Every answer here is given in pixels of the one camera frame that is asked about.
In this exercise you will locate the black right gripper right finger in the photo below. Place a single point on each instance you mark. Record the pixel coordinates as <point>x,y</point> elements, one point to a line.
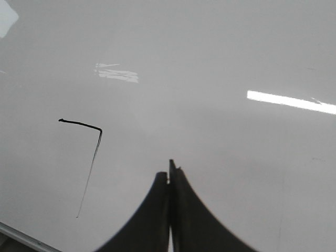
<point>194,227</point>

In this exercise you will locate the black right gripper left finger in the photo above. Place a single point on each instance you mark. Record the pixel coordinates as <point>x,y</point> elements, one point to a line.
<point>148,229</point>

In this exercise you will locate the white whiteboard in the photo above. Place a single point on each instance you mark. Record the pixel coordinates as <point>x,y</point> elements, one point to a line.
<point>98,96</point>

